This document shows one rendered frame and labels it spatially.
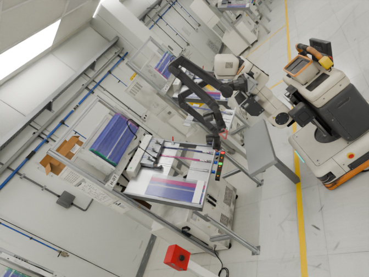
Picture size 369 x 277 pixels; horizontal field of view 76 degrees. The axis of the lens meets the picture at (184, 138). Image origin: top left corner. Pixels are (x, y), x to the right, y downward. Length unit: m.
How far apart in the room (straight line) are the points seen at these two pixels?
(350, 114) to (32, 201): 3.36
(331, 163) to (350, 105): 0.45
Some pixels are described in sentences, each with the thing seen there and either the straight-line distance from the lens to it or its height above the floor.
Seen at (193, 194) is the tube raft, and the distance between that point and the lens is 2.06.
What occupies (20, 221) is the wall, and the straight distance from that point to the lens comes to 3.46.
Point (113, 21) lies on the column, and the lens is 5.27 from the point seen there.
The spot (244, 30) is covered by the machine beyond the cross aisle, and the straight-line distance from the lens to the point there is 6.35.
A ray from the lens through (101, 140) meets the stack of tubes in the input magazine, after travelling 2.24.
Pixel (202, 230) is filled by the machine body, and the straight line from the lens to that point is 2.39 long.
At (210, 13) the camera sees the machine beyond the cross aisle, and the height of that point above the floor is 1.26.
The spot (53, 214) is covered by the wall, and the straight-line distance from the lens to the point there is 3.52.
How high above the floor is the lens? 1.76
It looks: 19 degrees down
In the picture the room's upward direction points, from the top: 51 degrees counter-clockwise
